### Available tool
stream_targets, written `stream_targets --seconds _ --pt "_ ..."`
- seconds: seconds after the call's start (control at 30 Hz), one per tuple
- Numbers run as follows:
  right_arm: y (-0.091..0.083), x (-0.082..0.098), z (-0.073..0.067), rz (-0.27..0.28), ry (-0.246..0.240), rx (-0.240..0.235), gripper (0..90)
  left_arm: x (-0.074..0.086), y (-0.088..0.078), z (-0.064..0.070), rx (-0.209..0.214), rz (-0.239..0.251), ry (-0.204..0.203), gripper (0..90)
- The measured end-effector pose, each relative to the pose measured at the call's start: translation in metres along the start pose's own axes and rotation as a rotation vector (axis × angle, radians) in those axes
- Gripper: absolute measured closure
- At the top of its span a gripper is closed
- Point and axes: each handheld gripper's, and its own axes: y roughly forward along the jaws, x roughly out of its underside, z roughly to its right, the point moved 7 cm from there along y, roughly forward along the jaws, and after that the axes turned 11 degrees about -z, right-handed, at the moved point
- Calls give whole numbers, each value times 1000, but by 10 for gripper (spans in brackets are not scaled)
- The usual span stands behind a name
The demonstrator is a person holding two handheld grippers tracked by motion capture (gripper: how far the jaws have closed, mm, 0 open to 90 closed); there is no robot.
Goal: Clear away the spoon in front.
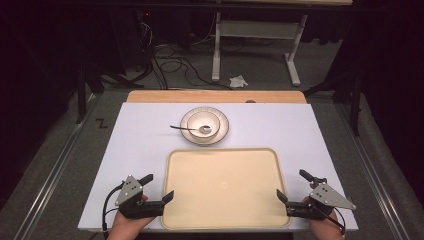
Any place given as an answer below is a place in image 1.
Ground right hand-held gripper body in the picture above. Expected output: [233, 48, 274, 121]
[285, 177, 357, 222]

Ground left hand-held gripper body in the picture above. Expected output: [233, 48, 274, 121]
[114, 174, 165, 220]

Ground person's left hand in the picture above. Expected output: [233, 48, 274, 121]
[105, 194, 157, 240]

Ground person's right hand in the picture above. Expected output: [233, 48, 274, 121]
[301, 195, 346, 240]

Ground white table cover sheet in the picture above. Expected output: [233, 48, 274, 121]
[76, 101, 360, 233]

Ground beige plastic tray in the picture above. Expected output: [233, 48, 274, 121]
[160, 147, 291, 231]

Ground metal spoon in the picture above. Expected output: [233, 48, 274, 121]
[169, 124, 212, 135]

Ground white bowl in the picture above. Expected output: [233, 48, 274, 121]
[186, 109, 222, 140]

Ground black metal stand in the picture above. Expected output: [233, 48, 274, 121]
[75, 61, 145, 125]
[302, 69, 364, 137]

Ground white plate with dark rim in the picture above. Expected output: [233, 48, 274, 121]
[179, 105, 231, 147]

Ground wooden table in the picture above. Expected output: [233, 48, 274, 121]
[126, 88, 308, 105]

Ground crumpled white paper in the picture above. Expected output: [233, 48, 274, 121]
[228, 74, 250, 89]

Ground dark device with red light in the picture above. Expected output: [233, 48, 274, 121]
[134, 9, 158, 24]

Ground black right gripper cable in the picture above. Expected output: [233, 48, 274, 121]
[319, 205, 348, 235]

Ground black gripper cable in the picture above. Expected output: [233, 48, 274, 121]
[319, 205, 348, 235]
[101, 184, 125, 240]

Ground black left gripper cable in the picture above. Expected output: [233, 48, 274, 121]
[101, 184, 125, 240]

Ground metal floor rail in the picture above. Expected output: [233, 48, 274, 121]
[334, 102, 407, 240]
[12, 95, 102, 240]

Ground black floor cables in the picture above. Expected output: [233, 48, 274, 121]
[150, 42, 235, 91]

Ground white hanging cables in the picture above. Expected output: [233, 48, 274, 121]
[139, 20, 155, 49]

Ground white metal desk frame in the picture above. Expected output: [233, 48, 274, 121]
[211, 0, 354, 88]

